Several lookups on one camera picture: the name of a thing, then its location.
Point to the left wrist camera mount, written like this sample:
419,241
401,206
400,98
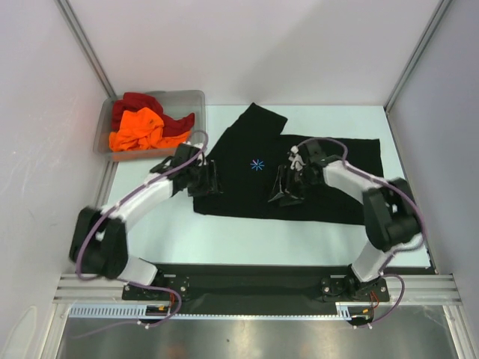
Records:
185,156

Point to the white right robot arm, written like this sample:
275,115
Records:
392,221

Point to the orange t-shirt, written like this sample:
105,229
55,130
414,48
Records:
146,130

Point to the white slotted cable duct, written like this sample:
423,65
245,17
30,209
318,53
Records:
150,312

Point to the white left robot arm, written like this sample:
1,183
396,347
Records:
99,245

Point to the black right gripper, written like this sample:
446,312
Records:
290,180

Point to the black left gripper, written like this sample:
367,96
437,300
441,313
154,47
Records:
210,185

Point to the clear plastic bin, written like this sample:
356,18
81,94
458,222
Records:
176,104

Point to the black t-shirt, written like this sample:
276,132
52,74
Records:
254,174

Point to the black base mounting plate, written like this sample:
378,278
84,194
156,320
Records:
241,290

